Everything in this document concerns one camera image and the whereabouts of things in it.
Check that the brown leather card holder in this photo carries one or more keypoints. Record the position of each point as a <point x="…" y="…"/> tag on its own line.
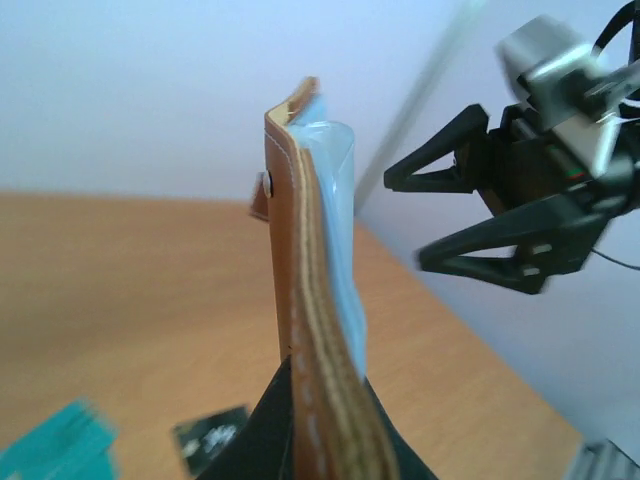
<point x="338" y="433"/>

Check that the black credit card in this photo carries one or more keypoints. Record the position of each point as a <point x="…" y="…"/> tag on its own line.
<point x="200" y="440"/>

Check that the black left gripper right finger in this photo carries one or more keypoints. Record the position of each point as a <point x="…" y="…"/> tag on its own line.
<point x="411" y="466"/>

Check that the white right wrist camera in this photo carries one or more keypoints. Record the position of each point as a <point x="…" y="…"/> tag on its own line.
<point x="552" y="69"/>

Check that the aluminium frame post right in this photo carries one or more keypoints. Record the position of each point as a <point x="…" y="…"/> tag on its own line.
<point x="425" y="84"/>

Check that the teal credit card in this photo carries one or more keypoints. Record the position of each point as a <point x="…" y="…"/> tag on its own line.
<point x="75" y="443"/>

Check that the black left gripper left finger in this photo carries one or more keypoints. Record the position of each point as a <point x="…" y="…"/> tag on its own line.
<point x="263" y="448"/>

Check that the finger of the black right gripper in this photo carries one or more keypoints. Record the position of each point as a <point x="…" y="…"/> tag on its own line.
<point x="500" y="255"/>
<point x="462" y="157"/>

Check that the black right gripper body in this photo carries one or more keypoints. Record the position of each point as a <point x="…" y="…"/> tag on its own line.
<point x="534" y="165"/>

